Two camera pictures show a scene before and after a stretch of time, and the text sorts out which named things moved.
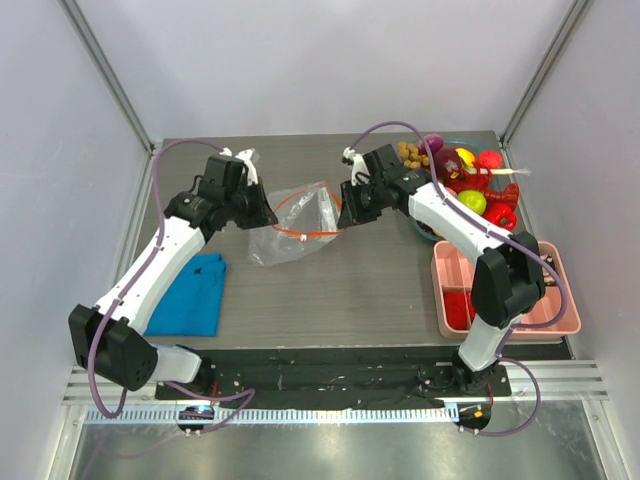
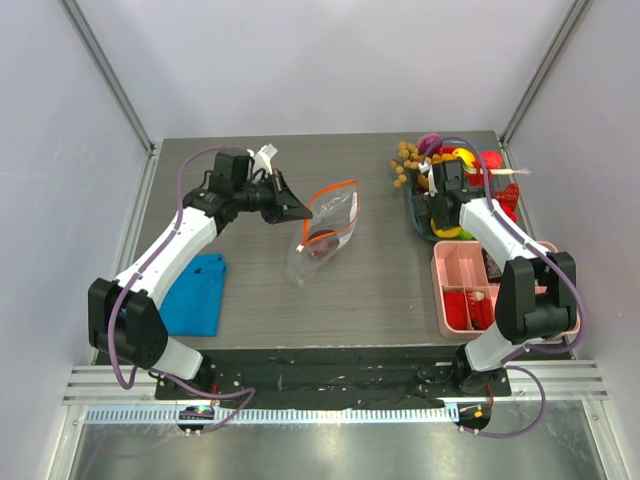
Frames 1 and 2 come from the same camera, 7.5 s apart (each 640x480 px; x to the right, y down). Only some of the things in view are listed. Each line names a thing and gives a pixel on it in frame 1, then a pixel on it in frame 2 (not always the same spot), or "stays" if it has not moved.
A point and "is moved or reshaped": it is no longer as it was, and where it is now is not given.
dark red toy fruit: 448,164 is moved or reshaped
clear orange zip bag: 308,219 is moved or reshaped
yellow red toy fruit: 466,156 stays
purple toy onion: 434,142 stays
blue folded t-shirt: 190,306 stays
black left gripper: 263,215 to 278,212
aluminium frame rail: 559,379 stays
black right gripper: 360,201 to 436,220
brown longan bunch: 411,156 stays
